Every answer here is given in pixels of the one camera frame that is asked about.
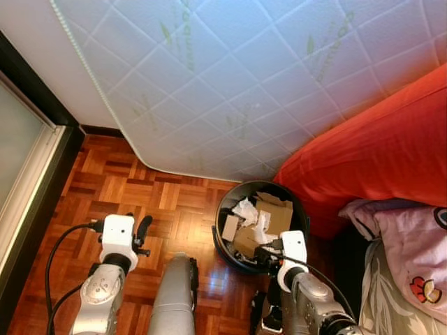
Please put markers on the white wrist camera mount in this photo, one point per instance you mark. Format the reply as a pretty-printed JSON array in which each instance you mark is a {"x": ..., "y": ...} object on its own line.
[
  {"x": 293, "y": 258},
  {"x": 117, "y": 237}
]

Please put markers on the crumpled white paper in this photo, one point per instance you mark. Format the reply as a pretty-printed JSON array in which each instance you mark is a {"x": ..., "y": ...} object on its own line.
[{"x": 244, "y": 209}]

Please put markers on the small brown cardboard piece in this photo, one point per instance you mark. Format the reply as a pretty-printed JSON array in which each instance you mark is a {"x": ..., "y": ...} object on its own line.
[{"x": 230, "y": 227}]

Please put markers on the frosted glass door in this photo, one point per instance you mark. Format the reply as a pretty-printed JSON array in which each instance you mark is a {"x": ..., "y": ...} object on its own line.
[{"x": 21, "y": 139}]

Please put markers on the pink cartoon print blanket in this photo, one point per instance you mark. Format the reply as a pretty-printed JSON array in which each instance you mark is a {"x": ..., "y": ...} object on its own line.
[{"x": 412, "y": 244}]

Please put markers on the silver robot left leg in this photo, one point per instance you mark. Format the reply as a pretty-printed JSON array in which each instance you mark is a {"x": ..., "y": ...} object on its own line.
[{"x": 173, "y": 293}]

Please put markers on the dark robot right leg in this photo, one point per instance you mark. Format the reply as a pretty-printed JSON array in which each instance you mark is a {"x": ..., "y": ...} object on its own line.
[{"x": 269, "y": 314}]

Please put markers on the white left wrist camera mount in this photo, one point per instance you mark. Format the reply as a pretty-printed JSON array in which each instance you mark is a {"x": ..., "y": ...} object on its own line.
[{"x": 117, "y": 237}]

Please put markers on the black round trash bin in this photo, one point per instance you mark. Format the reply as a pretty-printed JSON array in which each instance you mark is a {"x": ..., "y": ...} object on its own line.
[{"x": 230, "y": 255}]

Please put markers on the dark wooden door frame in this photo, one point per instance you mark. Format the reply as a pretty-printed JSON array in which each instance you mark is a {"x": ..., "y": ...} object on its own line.
[{"x": 70, "y": 150}]

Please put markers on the flat brown cardboard piece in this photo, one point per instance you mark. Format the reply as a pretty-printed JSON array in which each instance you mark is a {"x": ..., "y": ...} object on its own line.
[{"x": 246, "y": 243}]

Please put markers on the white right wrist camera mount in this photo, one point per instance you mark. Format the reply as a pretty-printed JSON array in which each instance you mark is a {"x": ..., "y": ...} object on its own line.
[{"x": 293, "y": 258}]

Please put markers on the large brown cardboard piece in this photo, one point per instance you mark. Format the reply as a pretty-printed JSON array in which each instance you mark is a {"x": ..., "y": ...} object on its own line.
[{"x": 276, "y": 213}]

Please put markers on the large red sofa cushion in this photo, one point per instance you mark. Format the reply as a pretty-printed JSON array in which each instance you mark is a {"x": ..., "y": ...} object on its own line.
[{"x": 377, "y": 153}]

